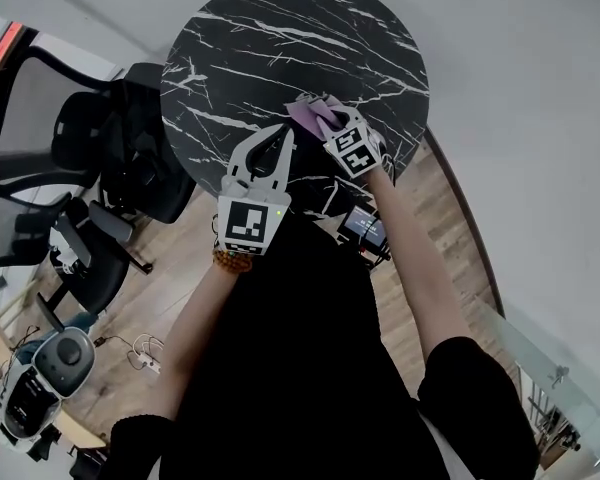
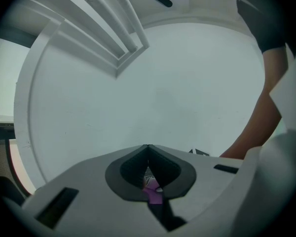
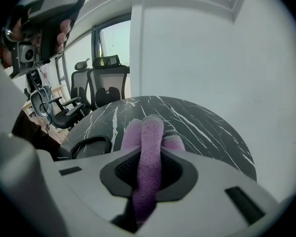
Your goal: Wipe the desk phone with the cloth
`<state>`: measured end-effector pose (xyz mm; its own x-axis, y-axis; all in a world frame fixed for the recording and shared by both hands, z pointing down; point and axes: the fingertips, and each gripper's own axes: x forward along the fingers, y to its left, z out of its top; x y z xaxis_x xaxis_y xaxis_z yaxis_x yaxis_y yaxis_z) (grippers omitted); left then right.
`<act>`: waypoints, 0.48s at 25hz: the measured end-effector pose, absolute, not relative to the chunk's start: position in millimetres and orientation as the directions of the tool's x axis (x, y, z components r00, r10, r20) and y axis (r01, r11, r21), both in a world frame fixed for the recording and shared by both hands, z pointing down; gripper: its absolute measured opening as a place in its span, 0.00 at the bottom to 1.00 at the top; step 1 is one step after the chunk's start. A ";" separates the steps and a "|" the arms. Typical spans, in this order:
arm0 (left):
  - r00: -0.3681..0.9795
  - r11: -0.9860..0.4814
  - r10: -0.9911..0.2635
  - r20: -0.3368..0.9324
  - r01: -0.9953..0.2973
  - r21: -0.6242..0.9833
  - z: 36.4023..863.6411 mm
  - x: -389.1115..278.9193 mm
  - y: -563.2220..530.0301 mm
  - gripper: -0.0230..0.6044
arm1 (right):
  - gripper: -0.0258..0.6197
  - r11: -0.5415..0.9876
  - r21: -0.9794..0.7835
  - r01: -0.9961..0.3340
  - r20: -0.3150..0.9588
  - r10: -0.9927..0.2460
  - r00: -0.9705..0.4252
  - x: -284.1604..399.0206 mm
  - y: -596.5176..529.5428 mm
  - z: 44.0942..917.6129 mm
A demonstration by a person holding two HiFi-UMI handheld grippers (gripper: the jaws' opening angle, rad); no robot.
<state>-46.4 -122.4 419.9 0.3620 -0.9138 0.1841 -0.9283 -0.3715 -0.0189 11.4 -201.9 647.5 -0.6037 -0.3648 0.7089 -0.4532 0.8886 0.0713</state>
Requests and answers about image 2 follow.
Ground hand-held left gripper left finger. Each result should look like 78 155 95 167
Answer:
21 144 169 236

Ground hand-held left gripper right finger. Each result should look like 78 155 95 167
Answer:
148 144 247 224

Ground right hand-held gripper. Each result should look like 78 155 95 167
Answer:
188 148 211 157

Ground purple cloth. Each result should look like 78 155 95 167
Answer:
142 176 164 205

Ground person's right forearm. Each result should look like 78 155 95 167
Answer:
219 48 288 160

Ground person's black clothing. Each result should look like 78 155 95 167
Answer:
233 0 296 58

